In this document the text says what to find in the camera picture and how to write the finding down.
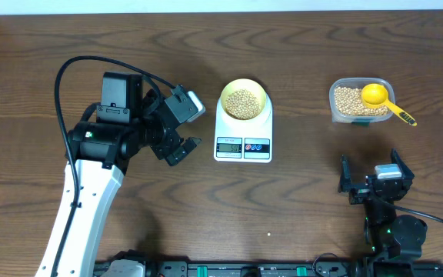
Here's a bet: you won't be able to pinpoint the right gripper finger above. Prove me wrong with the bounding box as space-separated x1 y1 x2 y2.
338 155 354 193
391 149 415 191

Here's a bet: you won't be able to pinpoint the yellow measuring scoop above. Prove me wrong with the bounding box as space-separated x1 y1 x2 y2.
361 84 417 126

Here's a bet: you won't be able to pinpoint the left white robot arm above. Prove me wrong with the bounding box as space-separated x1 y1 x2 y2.
36 72 205 276

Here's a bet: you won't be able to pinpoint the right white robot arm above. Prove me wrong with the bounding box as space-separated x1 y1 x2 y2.
338 149 428 276

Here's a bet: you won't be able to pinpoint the white digital kitchen scale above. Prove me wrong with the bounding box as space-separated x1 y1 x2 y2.
213 93 273 163

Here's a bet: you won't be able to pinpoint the soybeans in bowl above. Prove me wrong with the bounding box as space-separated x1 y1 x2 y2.
225 89 261 120

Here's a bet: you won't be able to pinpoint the pale yellow bowl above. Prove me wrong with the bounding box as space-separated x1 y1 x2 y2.
220 78 267 119

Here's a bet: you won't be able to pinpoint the clear plastic container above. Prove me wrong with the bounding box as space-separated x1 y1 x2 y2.
329 77 395 124

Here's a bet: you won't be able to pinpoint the soybeans in container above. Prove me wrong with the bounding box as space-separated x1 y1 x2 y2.
334 87 389 116

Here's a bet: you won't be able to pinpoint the left black cable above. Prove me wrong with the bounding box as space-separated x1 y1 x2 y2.
50 55 178 277

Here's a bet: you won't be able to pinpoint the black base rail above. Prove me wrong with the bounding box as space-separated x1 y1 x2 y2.
94 259 443 277

